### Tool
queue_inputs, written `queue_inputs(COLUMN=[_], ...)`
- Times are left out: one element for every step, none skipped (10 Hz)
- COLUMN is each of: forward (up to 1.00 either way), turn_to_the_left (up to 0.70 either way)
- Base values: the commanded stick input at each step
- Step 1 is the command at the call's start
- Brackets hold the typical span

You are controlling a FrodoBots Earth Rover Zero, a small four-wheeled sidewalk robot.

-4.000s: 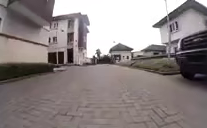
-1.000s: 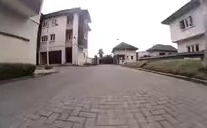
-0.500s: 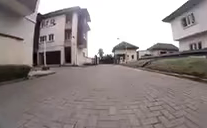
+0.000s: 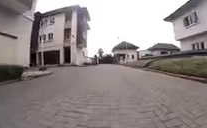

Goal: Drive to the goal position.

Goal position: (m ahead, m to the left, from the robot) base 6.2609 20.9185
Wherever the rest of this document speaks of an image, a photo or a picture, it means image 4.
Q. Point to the small house dark hipped roof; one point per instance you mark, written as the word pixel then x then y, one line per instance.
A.
pixel 126 54

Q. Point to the cream building with overhang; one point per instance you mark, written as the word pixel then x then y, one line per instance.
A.
pixel 7 46

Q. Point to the white two-storey house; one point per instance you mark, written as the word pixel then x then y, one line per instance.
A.
pixel 194 31

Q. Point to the dark low wall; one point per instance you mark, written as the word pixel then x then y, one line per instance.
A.
pixel 177 54

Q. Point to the white multi-storey building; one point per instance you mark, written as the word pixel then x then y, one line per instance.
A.
pixel 56 30

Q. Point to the tree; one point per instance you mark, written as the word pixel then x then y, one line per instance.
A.
pixel 100 51

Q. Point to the low house dark roof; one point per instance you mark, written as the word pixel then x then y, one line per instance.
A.
pixel 162 47

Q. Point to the pale concrete slab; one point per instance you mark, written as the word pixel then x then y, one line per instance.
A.
pixel 34 74

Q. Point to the thin pole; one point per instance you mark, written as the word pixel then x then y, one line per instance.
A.
pixel 42 50

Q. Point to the grey brick paved road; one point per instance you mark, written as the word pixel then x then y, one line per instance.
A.
pixel 104 93

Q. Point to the dark green hedge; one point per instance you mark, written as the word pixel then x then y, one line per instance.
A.
pixel 6 73

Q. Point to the concrete kerb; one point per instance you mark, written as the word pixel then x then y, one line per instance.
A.
pixel 191 77

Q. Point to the grass verge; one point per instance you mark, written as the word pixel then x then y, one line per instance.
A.
pixel 187 66

